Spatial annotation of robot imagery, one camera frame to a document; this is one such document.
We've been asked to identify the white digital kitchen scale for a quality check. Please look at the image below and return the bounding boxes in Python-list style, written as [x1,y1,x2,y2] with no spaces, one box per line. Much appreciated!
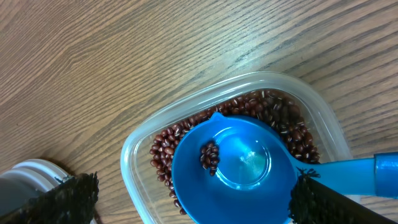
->
[1,159,76,215]

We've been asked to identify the blue plastic measuring scoop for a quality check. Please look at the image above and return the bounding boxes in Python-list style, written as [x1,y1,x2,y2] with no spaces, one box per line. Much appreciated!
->
[172,113,397,223]

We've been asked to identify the red beans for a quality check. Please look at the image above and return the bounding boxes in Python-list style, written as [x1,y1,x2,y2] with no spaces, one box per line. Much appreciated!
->
[150,89,320,214]

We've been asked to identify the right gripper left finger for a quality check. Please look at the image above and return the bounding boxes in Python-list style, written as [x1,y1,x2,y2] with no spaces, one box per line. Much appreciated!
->
[1,172,99,224]

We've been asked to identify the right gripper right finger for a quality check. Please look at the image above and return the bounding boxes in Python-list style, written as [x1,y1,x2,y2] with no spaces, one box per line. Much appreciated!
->
[288,169,395,224]

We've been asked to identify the clear plastic food container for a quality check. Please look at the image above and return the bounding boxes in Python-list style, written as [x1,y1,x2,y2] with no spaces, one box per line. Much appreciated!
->
[120,72,353,223]

